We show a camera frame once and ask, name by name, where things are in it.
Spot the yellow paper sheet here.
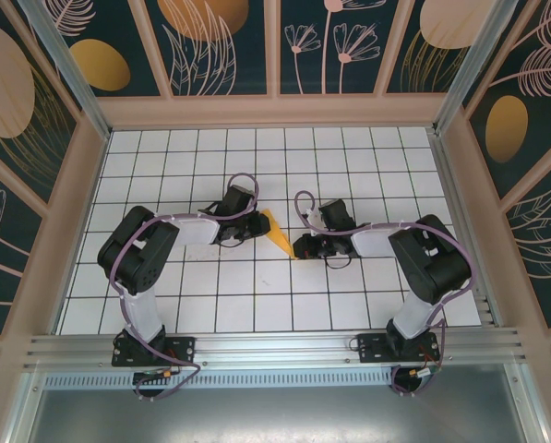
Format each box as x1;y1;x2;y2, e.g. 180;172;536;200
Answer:
261;208;304;262

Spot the grey metal sheet panel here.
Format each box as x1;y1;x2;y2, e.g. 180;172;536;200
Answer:
6;364;548;443

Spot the perforated metal strip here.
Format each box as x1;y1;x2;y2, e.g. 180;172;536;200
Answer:
43;372;507;389

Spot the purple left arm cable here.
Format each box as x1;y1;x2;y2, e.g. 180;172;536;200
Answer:
108;172;263;401

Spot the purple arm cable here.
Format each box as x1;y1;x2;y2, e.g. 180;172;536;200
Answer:
293;190;473;399
108;172;263;401

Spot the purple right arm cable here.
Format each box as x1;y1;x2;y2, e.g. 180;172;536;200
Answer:
293;190;473;399

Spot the aluminium side rail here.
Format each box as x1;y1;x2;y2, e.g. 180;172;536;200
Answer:
429;131;500;327

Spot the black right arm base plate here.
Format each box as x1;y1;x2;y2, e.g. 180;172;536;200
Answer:
356;331;441;365

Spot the long aluminium mounting rail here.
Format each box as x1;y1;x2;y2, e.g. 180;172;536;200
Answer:
23;326;528;370

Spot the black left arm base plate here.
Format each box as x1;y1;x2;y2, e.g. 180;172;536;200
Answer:
111;335;198;368

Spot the aluminium corner post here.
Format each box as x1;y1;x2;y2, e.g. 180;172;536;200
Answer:
431;0;521;135
16;0;113;142

